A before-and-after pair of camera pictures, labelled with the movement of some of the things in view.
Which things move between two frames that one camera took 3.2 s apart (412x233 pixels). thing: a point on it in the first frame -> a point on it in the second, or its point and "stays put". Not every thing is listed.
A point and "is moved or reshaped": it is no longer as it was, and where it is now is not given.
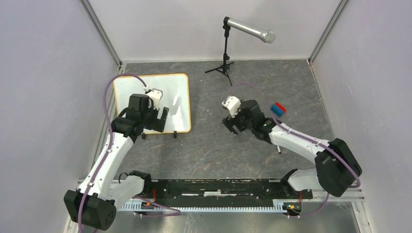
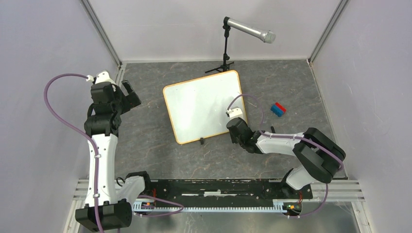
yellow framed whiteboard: [176, 96] is moved or reshaped
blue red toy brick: [278, 109] stays put
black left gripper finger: [165, 113] -> [133, 99]
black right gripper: [229, 124] -> [233, 139]
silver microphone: [268, 37] stays put
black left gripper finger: [160, 124] -> [126, 87]
